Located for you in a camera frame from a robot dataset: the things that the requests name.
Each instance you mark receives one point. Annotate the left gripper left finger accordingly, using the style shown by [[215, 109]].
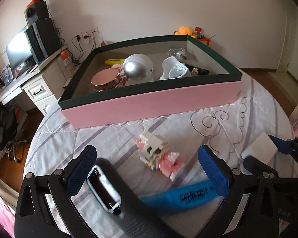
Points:
[[33, 218]]

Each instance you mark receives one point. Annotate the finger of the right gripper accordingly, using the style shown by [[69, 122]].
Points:
[[283, 146], [256, 167]]

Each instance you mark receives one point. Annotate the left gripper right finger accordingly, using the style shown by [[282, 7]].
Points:
[[260, 215]]

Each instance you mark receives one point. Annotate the white charger adapter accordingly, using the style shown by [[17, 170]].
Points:
[[262, 149]]

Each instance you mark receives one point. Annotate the black hair brush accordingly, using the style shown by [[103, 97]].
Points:
[[122, 205]]

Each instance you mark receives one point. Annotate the pink block kitty figure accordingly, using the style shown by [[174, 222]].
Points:
[[155, 152]]

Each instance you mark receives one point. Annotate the black hair clip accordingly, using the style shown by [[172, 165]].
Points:
[[196, 71]]

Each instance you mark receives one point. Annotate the white cup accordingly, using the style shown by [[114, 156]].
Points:
[[173, 69]]

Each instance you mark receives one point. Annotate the rose gold round tin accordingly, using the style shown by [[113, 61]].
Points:
[[106, 79]]

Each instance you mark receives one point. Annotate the white cloud figurine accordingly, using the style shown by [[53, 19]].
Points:
[[138, 67]]

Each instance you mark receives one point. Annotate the pink block donut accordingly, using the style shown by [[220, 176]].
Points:
[[119, 67]]

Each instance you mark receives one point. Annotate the striped white quilt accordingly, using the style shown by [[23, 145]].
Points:
[[226, 129]]

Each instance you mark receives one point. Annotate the office chair with clothes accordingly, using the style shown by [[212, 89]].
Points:
[[9, 141]]

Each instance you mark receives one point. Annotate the white desk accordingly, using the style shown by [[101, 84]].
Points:
[[44, 84]]

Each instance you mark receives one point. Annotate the red toy crate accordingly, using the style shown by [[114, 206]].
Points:
[[200, 37]]

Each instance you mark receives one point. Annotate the pink and green box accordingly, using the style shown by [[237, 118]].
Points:
[[151, 86]]

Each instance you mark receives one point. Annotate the yellow octopus plush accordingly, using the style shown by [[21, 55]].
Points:
[[185, 31]]

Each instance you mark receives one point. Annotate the orange cap bottle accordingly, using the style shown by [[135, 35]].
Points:
[[68, 63]]

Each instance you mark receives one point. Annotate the black computer monitor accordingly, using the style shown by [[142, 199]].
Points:
[[18, 51]]

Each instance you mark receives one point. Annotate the black computer tower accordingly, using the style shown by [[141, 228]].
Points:
[[43, 39]]

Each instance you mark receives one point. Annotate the black box on tower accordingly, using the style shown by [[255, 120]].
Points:
[[37, 11]]

